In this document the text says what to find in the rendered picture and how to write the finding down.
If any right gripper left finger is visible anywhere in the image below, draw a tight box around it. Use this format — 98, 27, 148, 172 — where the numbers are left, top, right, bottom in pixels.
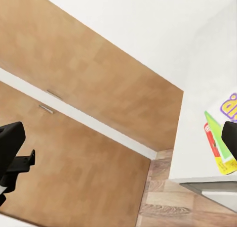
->
0, 121, 26, 181

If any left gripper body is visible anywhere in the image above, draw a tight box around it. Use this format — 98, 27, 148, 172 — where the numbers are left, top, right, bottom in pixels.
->
1, 159, 31, 182

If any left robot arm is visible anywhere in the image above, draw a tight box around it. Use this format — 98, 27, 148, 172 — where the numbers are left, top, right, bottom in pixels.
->
0, 149, 35, 207

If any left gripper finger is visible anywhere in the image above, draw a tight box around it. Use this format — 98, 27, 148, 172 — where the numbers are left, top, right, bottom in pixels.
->
14, 149, 35, 165

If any board game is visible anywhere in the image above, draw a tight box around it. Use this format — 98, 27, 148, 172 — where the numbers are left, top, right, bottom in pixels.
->
204, 86, 237, 175

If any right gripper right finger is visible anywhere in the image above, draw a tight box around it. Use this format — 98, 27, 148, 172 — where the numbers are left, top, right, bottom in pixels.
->
221, 121, 237, 161

